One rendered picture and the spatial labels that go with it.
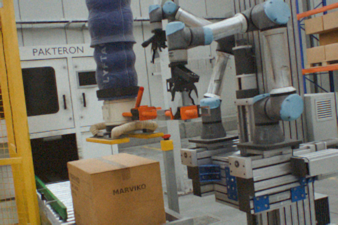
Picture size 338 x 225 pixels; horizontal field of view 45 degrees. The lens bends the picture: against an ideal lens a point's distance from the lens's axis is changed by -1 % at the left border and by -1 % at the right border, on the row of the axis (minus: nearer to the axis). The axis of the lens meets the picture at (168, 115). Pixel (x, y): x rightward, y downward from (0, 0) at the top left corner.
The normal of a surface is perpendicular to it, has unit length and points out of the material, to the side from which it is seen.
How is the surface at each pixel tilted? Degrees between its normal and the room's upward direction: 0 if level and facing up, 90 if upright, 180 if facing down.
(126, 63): 111
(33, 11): 90
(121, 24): 99
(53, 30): 90
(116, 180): 90
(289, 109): 98
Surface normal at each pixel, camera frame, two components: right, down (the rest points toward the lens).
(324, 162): 0.44, 0.00
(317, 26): -0.89, 0.14
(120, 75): 0.17, -0.20
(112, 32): 0.14, 0.24
